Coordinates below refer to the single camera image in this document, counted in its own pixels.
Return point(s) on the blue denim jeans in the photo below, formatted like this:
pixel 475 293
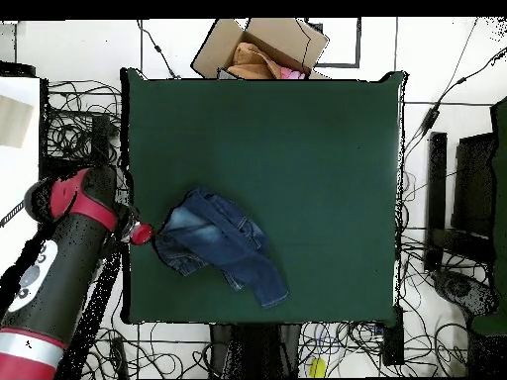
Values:
pixel 222 237

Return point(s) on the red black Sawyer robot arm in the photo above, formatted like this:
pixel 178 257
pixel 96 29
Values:
pixel 75 257

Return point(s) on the black flat panel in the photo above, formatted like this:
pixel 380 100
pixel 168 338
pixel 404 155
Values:
pixel 473 186

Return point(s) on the black metal stand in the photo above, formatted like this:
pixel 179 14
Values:
pixel 101 138

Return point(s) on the slim black power strip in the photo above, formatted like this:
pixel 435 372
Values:
pixel 119 356

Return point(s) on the black ribbed strip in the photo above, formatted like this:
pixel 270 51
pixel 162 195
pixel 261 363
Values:
pixel 10 215

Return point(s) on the white desk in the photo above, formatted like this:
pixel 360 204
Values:
pixel 20 170

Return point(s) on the beige box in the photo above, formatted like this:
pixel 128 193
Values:
pixel 14 122

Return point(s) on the grey cloth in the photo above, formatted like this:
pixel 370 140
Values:
pixel 225 74

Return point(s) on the dark green table cloth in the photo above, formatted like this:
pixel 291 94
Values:
pixel 317 158

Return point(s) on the brown cardboard box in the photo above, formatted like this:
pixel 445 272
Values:
pixel 214 51

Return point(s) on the orange towel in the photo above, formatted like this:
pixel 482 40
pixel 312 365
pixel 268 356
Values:
pixel 249 63

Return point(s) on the pink cloth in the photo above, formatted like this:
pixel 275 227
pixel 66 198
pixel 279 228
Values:
pixel 291 74

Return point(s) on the yellow ball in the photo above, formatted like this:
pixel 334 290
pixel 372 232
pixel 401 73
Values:
pixel 317 368

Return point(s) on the black upright bar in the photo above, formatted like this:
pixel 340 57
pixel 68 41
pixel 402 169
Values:
pixel 437 190

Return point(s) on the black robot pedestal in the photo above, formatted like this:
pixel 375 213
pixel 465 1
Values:
pixel 253 352

